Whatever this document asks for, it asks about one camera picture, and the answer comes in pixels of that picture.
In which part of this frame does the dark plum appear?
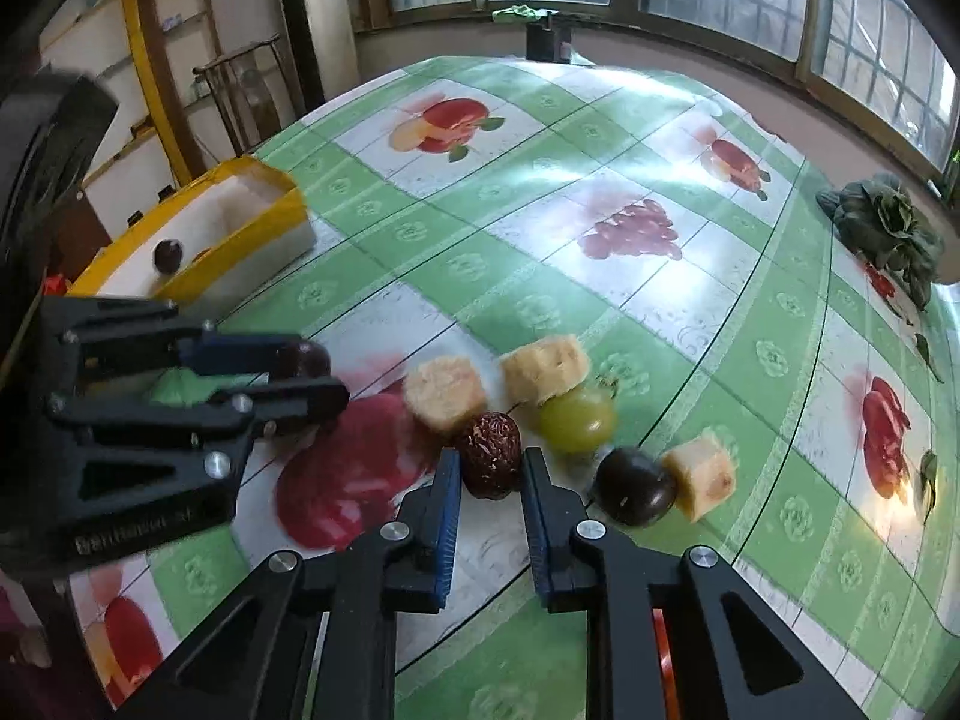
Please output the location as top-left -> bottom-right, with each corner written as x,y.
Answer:
594,447 -> 677,527
153,239 -> 184,277
270,340 -> 332,380

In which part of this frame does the red jujube date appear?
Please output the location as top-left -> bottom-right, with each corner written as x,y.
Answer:
455,411 -> 523,500

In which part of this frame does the dark plum by corn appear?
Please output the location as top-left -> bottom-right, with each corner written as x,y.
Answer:
594,447 -> 677,527

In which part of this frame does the green grape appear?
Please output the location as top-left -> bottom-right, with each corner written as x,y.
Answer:
537,385 -> 617,455

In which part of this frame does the yellow rimmed white box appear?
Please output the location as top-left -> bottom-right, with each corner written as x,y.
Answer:
68,156 -> 317,319

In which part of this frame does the dark plum in box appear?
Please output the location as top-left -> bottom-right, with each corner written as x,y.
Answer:
153,239 -> 184,277

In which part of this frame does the corn cob piece back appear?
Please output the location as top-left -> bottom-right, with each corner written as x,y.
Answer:
500,335 -> 590,405

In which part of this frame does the corn cob piece right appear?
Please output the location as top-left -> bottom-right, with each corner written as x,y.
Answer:
661,433 -> 737,522

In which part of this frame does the green fruit print tablecloth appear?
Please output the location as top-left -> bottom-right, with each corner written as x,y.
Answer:
70,57 -> 958,718

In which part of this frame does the wooden chair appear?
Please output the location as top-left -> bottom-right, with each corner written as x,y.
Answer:
192,34 -> 302,156

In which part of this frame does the small loose leaf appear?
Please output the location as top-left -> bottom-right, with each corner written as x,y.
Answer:
914,333 -> 944,383

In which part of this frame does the black pot on sill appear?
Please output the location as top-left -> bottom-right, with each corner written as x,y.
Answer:
526,10 -> 573,65

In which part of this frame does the green leafy vegetable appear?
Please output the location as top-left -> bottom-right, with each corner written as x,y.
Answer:
815,172 -> 944,309

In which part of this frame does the green cloth on sill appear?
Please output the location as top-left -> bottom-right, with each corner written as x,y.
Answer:
491,4 -> 556,25

